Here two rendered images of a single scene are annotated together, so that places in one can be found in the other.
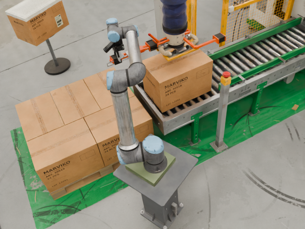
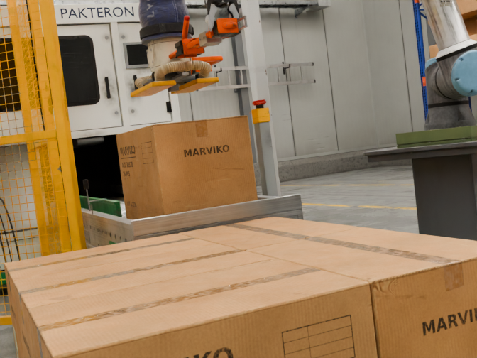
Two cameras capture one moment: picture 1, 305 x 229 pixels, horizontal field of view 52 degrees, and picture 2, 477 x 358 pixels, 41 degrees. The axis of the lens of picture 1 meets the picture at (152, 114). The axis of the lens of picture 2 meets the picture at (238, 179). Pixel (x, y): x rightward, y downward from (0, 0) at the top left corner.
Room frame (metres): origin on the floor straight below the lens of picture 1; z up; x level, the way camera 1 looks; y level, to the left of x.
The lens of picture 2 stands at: (2.28, 2.48, 0.83)
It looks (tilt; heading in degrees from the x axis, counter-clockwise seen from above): 3 degrees down; 269
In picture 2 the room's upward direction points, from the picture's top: 7 degrees counter-clockwise
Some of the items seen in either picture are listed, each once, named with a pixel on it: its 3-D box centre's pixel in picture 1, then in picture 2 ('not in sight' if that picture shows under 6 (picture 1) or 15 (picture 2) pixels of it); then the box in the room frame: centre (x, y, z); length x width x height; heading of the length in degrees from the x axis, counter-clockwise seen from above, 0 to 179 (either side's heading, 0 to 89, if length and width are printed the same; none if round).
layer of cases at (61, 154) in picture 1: (84, 123); (219, 328); (2.36, 0.75, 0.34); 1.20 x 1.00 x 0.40; 113
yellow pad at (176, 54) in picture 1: (180, 50); (193, 82); (2.39, -0.34, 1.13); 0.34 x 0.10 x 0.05; 114
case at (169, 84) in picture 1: (176, 76); (182, 171); (2.48, -0.30, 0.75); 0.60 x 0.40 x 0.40; 113
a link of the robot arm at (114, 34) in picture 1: (114, 33); not in sight; (2.13, 0.21, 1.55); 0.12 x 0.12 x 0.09; 2
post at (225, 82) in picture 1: (222, 115); (271, 209); (2.09, -0.69, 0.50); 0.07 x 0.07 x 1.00; 23
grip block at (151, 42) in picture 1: (151, 45); (189, 47); (2.37, -0.07, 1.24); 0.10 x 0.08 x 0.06; 24
